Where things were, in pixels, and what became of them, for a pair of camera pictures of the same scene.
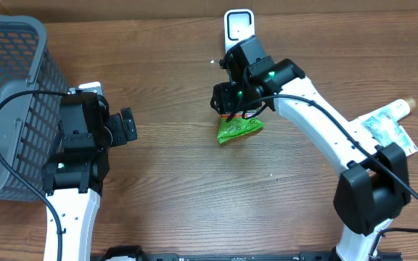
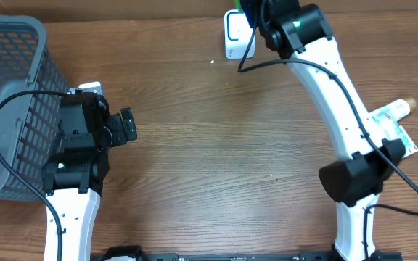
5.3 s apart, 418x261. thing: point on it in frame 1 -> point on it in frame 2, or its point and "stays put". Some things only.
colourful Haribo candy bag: (237, 125) -> (239, 6)
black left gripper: (124, 127) stays put
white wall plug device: (239, 25) stays put
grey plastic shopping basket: (14, 57) stays put
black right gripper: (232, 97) -> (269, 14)
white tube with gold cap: (395, 112) stays put
